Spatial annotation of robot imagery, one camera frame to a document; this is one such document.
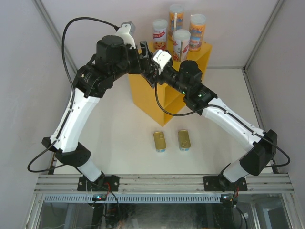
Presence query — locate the small red-white can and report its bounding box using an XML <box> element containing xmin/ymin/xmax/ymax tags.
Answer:
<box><xmin>152</xmin><ymin>19</ymin><xmax>168</xmax><ymax>50</ymax></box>
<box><xmin>173</xmin><ymin>29</ymin><xmax>191</xmax><ymax>62</ymax></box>

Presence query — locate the tall can with white spoon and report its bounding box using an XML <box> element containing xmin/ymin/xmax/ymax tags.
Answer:
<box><xmin>168</xmin><ymin>4</ymin><xmax>184</xmax><ymax>41</ymax></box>

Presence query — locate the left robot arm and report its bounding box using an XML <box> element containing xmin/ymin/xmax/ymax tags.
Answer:
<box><xmin>42</xmin><ymin>35</ymin><xmax>156</xmax><ymax>191</ymax></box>

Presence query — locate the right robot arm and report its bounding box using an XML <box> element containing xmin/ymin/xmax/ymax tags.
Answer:
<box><xmin>141</xmin><ymin>61</ymin><xmax>277</xmax><ymax>191</ymax></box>

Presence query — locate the yellow two-shelf cabinet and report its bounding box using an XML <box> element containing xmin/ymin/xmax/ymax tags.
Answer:
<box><xmin>128</xmin><ymin>42</ymin><xmax>212</xmax><ymax>126</ymax></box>

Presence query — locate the flat gold tin right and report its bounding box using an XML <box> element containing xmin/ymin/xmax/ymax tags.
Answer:
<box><xmin>178</xmin><ymin>130</ymin><xmax>191</xmax><ymax>151</ymax></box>

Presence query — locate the flat gold tin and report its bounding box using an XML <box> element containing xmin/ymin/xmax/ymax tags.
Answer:
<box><xmin>153</xmin><ymin>131</ymin><xmax>166</xmax><ymax>152</ymax></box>
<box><xmin>178</xmin><ymin>130</ymin><xmax>191</xmax><ymax>151</ymax></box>

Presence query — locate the flat gold tin left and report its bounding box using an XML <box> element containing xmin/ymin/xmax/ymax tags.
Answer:
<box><xmin>153</xmin><ymin>131</ymin><xmax>166</xmax><ymax>152</ymax></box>

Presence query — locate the right black camera cable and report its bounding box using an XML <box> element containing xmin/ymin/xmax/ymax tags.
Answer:
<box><xmin>154</xmin><ymin>71</ymin><xmax>291</xmax><ymax>203</ymax></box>

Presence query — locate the black camera cable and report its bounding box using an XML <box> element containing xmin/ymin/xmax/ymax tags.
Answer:
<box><xmin>154</xmin><ymin>71</ymin><xmax>291</xmax><ymax>203</ymax></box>
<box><xmin>27</xmin><ymin>16</ymin><xmax>119</xmax><ymax>173</ymax></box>

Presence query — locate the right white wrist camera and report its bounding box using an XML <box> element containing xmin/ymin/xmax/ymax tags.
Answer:
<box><xmin>152</xmin><ymin>49</ymin><xmax>172</xmax><ymax>75</ymax></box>

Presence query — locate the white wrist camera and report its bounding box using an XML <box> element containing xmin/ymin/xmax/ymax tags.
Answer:
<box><xmin>152</xmin><ymin>49</ymin><xmax>172</xmax><ymax>75</ymax></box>
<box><xmin>115</xmin><ymin>21</ymin><xmax>136</xmax><ymax>49</ymax></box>

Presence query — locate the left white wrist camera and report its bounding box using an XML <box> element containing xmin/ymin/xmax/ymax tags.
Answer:
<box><xmin>115</xmin><ymin>21</ymin><xmax>136</xmax><ymax>49</ymax></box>

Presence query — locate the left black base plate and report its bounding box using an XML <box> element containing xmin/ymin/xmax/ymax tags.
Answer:
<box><xmin>77</xmin><ymin>175</ymin><xmax>120</xmax><ymax>191</ymax></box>

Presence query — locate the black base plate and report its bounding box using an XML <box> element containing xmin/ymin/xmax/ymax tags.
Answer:
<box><xmin>77</xmin><ymin>175</ymin><xmax>120</xmax><ymax>191</ymax></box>
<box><xmin>203</xmin><ymin>176</ymin><xmax>248</xmax><ymax>192</ymax></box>

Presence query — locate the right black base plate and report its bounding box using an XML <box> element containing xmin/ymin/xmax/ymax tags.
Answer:
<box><xmin>203</xmin><ymin>176</ymin><xmax>248</xmax><ymax>192</ymax></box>

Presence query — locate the left black camera cable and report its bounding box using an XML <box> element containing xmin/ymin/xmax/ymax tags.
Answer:
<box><xmin>27</xmin><ymin>16</ymin><xmax>119</xmax><ymax>173</ymax></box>

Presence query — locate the aluminium front rail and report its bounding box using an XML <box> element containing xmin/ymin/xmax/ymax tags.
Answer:
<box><xmin>34</xmin><ymin>174</ymin><xmax>294</xmax><ymax>194</ymax></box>

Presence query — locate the grey slotted cable duct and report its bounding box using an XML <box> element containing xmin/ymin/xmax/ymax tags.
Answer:
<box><xmin>44</xmin><ymin>194</ymin><xmax>222</xmax><ymax>204</ymax></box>

